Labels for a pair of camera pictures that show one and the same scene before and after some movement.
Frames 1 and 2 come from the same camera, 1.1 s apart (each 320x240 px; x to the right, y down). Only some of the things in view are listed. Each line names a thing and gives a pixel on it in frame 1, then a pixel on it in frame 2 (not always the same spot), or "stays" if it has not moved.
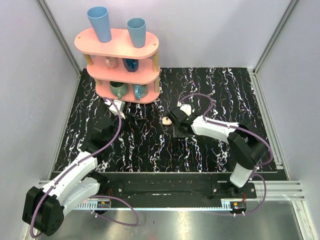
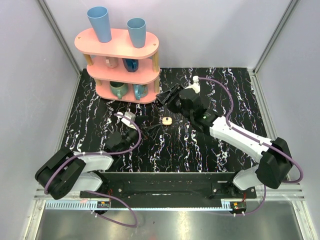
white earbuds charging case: x=166 y=121 stays
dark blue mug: x=131 y=65 stays
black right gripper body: x=176 y=131 -> x=174 y=105
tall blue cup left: x=99 y=18 stays
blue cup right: x=137 y=29 stays
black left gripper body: x=128 y=116 -> x=139 y=123
